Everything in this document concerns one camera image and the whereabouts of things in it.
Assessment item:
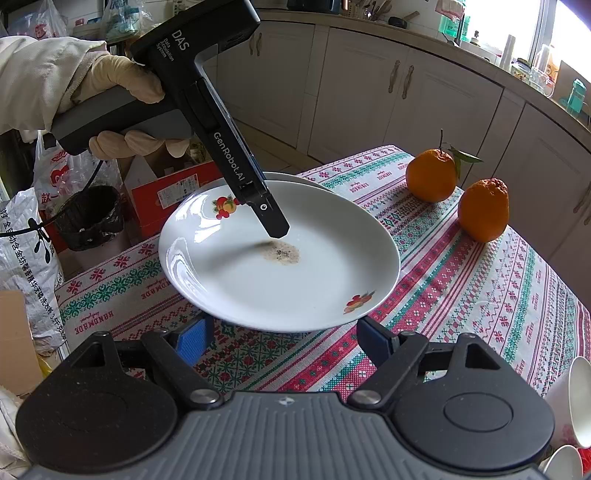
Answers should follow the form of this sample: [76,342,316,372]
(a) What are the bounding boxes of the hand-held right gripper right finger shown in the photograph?
[348,318,502,409]

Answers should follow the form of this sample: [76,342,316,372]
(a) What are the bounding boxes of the orange without leaf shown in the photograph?
[457,178,510,244]

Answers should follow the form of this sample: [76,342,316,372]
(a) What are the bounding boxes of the person's left forearm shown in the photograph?
[0,36,114,136]

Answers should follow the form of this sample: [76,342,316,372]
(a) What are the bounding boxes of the red printed cardboard box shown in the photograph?
[117,138,227,241]

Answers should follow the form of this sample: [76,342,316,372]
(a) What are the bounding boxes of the green dish soap bottle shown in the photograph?
[438,14,472,44]

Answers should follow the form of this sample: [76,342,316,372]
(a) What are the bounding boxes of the utensil holder with chopsticks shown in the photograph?
[348,0,393,20]

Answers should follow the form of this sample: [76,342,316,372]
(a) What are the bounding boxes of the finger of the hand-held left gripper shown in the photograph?
[241,182,291,240]

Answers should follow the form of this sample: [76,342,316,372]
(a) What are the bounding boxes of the black trash bin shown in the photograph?
[53,185,125,252]

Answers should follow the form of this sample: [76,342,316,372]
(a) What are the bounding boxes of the orange with leaf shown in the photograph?
[405,129,484,204]

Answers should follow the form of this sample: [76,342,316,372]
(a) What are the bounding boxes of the black cable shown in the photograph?
[0,158,103,238]

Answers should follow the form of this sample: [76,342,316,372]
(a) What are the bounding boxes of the teal water bottle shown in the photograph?
[567,79,588,117]

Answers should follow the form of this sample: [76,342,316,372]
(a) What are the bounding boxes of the white kitchen cabinets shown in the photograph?
[203,9,591,287]

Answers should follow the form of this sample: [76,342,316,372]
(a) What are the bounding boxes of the kitchen window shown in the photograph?
[508,0,591,61]

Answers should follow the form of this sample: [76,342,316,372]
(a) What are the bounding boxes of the white printed sack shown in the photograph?
[0,187,68,356]

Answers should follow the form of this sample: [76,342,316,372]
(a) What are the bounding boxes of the white floral plate with stain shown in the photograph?
[158,179,402,332]

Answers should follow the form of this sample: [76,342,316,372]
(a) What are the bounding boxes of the white plastic bag red print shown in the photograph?
[32,131,123,213]

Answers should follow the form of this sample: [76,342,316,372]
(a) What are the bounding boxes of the brown cardboard panel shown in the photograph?
[0,290,44,398]

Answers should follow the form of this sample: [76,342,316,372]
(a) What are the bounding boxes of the patterned tablecloth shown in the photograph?
[54,144,591,402]

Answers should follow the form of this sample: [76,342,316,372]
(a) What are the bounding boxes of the person's left hand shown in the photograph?
[69,54,190,160]

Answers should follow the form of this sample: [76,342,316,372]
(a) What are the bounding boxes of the white pink-flowered bowl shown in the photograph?
[542,444,585,480]
[545,355,591,449]

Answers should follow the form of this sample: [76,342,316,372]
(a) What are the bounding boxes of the small black pot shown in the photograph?
[388,10,421,28]

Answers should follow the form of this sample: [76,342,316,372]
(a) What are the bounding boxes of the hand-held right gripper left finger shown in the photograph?
[65,315,223,409]

